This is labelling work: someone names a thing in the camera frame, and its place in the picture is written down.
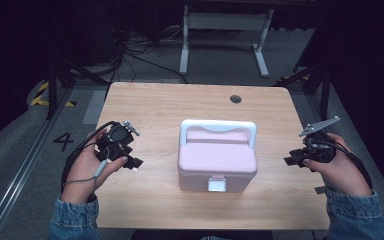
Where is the black floor cables bundle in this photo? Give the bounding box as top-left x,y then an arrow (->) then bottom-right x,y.
111,13 -> 189,85

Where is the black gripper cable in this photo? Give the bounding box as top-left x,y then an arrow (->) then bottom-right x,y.
304,137 -> 374,190
60,121 -> 118,188

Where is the pink storage box white handle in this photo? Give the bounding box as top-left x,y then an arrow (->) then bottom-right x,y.
177,118 -> 259,194

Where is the grey metal floor rail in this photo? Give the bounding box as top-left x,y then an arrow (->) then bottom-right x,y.
0,89 -> 75,240

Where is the person's left hand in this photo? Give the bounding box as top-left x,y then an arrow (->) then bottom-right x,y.
61,127 -> 129,205

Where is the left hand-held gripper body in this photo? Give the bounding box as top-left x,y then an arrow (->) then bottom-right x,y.
94,120 -> 141,162

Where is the black tripod stand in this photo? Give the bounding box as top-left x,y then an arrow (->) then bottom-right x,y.
43,54 -> 110,121
274,61 -> 335,122

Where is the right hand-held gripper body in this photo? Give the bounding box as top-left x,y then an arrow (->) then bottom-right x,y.
289,115 -> 341,164

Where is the white metal desk frame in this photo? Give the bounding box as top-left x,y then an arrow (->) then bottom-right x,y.
178,4 -> 275,79

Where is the person's right hand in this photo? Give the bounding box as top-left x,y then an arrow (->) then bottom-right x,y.
302,132 -> 373,197

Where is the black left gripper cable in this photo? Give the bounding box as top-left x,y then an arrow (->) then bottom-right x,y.
60,121 -> 118,188

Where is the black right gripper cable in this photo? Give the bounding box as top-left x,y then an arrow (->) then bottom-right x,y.
304,137 -> 374,190

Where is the yellow black floor tape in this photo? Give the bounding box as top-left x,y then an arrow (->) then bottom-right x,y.
29,81 -> 78,108

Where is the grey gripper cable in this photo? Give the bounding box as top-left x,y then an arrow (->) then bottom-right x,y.
61,148 -> 112,195

